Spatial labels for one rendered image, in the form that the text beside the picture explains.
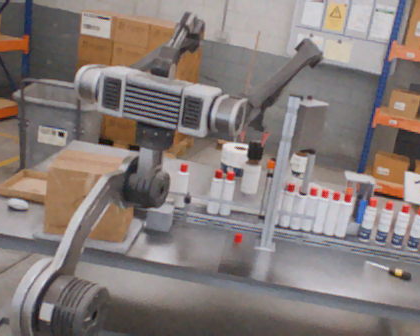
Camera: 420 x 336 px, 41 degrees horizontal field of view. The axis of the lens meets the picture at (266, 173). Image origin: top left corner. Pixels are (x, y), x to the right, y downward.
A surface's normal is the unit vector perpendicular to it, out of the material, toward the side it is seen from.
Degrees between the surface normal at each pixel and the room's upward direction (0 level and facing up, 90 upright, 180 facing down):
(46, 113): 94
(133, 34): 90
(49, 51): 90
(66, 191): 90
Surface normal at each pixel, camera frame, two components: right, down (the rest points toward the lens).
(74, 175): 0.06, 0.31
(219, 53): -0.24, 0.25
